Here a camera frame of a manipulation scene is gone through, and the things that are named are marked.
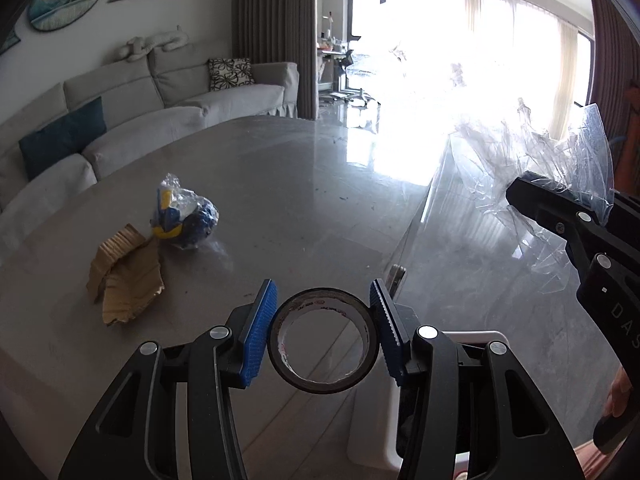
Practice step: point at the yellow blue toy in bag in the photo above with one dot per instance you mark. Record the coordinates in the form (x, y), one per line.
(187, 220)

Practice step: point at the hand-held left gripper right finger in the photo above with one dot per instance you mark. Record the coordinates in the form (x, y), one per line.
(385, 335)

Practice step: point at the torn brown cardboard piece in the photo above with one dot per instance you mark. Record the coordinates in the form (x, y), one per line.
(130, 285)

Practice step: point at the white trash bin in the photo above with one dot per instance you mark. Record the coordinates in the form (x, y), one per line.
(370, 435)

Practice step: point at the black white floral cushion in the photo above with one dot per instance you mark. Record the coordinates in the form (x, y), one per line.
(230, 74)

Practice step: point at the cluttered shelf rack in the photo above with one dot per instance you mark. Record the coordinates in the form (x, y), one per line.
(330, 55)

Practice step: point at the light grey sofa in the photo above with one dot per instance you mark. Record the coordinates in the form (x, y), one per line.
(175, 110)

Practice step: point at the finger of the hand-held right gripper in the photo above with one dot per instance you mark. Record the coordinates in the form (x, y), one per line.
(550, 205)

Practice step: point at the teal wall picture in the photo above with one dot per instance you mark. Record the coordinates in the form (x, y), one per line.
(7, 40)

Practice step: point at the black tape roll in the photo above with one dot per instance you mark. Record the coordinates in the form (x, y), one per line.
(325, 294)

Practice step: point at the clear plastic wrap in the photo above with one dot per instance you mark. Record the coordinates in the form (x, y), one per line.
(500, 200)

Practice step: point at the person's right hand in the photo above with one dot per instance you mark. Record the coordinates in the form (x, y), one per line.
(621, 392)

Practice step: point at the grey brown curtain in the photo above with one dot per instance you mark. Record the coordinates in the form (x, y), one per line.
(275, 25)

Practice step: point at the sheer white curtain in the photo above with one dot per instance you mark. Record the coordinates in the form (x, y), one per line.
(525, 50)

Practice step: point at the white plush toy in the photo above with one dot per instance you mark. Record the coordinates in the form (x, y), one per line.
(150, 46)

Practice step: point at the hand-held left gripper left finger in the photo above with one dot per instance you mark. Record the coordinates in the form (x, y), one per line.
(257, 340)

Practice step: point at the teal cushion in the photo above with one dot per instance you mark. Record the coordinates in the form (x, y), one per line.
(62, 137)

